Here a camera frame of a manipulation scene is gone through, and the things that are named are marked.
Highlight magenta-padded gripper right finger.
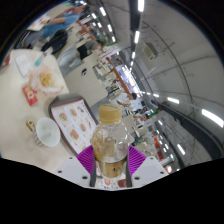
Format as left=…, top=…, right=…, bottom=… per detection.
left=124, top=144, right=169, bottom=189

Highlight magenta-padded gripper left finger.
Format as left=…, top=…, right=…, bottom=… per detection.
left=54, top=144, right=98, bottom=188

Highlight clear bottle with yellow drink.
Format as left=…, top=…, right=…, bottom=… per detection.
left=90, top=103, right=130, bottom=179

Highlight white striped mug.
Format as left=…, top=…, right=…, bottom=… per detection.
left=25, top=116, right=62, bottom=148

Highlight brown food tray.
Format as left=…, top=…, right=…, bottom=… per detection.
left=48, top=95, right=101, bottom=156

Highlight person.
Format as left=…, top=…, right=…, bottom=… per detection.
left=133, top=106, right=149, bottom=122
left=76, top=39, right=104, bottom=61
left=24, top=4, right=89, bottom=46
left=116, top=92, right=138, bottom=108

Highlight beige wooden chair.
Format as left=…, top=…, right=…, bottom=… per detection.
left=63, top=63, right=109, bottom=108

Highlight red sauce packet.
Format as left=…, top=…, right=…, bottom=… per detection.
left=21, top=84, right=39, bottom=107

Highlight fries in clear bag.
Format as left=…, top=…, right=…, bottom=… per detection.
left=28, top=66, right=65, bottom=98

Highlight small teal bottle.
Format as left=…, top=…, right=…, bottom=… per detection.
left=33, top=49, right=48, bottom=67

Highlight white paper card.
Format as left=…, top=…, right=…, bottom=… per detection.
left=13, top=51, right=33, bottom=78

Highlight ceiling air conditioner unit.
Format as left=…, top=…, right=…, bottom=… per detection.
left=142, top=42, right=159, bottom=61

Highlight black backpack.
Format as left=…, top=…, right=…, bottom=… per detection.
left=40, top=29, right=69, bottom=56

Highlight neighbouring table with printed paper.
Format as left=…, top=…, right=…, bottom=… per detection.
left=26, top=14, right=53, bottom=33

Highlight ceiling lights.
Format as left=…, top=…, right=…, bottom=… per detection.
left=76, top=0, right=224, bottom=164

